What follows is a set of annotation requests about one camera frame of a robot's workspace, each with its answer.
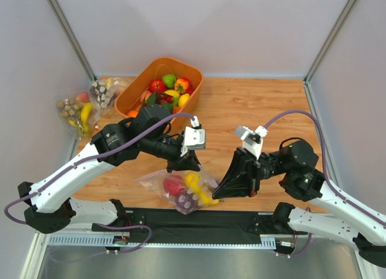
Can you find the yellow fake lemon in basket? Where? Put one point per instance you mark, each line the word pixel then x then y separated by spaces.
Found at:
pixel 183 99

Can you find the orange plastic basket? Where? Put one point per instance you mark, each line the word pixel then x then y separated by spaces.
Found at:
pixel 179 77

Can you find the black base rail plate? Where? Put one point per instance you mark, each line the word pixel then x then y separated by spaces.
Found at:
pixel 202 226

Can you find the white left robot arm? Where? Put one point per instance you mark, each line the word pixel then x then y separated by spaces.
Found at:
pixel 51 206

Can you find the green fake lime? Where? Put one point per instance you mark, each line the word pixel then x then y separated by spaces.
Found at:
pixel 168 106

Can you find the clear bag with banana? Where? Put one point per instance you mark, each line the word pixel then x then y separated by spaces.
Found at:
pixel 78 113

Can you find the clear polka dot zip bag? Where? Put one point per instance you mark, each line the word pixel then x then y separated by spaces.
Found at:
pixel 187 191

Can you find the fake orange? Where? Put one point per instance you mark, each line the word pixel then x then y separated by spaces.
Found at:
pixel 132 113

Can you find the red fake apple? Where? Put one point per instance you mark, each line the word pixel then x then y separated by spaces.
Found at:
pixel 173 185
pixel 157 85

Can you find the red fake apple in basket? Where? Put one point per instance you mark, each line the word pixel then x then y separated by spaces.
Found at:
pixel 157 85

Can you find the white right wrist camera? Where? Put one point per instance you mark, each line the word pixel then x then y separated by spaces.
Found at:
pixel 252 140

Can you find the yellow fake lemon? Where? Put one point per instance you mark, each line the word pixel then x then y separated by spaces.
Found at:
pixel 192 181
pixel 183 99

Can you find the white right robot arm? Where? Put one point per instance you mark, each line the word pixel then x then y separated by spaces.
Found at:
pixel 348 221

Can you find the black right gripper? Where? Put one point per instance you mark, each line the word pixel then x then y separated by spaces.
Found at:
pixel 251 174

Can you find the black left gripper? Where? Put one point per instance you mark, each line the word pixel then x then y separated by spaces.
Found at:
pixel 183 158

